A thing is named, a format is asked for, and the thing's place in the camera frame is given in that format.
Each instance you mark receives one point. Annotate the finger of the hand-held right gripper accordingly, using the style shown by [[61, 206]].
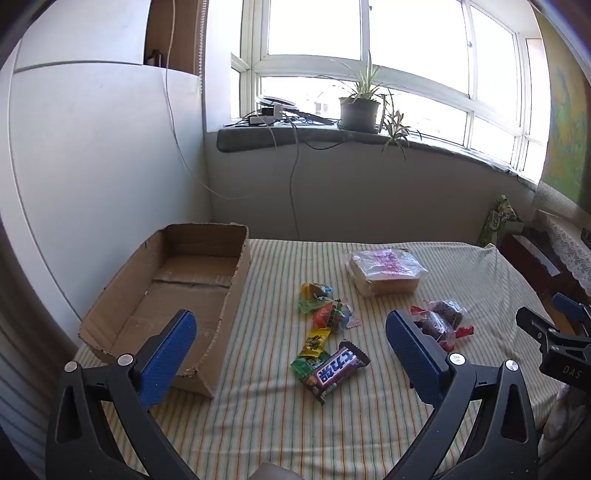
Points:
[[538, 328], [570, 307]]

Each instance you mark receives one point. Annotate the brown wooden panel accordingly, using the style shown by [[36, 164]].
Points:
[[180, 37]]

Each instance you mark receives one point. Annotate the white framed window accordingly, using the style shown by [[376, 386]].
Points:
[[415, 55]]

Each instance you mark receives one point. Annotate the green wrapped candy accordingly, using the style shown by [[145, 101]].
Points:
[[307, 305]]

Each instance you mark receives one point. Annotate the pink candy wrapper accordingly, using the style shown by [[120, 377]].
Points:
[[352, 321]]

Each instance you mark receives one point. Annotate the small hanging plant shoot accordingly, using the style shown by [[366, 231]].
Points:
[[395, 129]]

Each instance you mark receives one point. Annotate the white lace cloth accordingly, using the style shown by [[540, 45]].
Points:
[[563, 240]]

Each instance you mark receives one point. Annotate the brown chocolate bar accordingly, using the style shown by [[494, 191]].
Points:
[[337, 367]]

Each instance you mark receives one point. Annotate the white wardrobe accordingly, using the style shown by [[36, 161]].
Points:
[[92, 161]]

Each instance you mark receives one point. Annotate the white power strip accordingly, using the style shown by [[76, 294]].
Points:
[[265, 117]]

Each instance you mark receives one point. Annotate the dark patterned candy packet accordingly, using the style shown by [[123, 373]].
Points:
[[344, 307]]

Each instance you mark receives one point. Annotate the potted spider plant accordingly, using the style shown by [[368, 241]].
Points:
[[360, 115]]

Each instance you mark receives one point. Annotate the green gift bag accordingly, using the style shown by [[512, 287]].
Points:
[[501, 221]]

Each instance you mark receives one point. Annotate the cardboard box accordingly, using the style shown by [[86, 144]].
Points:
[[184, 277]]

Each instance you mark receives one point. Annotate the bagged sliced bread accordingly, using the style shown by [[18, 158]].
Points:
[[385, 272]]

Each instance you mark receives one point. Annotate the yellow snack packet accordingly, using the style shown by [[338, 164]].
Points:
[[316, 342]]

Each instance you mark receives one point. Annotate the dark red wooden furniture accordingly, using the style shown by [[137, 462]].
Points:
[[526, 258]]

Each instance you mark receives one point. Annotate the wall map poster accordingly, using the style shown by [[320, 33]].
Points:
[[565, 115]]

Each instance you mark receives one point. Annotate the striped bed sheet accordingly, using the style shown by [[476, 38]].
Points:
[[277, 429]]

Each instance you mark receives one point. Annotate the grey windowsill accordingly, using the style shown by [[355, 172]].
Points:
[[258, 138]]

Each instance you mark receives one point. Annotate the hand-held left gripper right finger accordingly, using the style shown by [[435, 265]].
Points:
[[415, 357]]

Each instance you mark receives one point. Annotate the white radiator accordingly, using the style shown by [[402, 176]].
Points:
[[23, 392]]

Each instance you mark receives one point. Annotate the green snack packet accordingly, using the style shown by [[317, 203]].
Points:
[[301, 367]]

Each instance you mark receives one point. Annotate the red clear date packet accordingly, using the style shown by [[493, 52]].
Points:
[[448, 311], [434, 327]]

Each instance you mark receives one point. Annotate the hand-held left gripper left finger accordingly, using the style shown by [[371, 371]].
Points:
[[168, 355]]

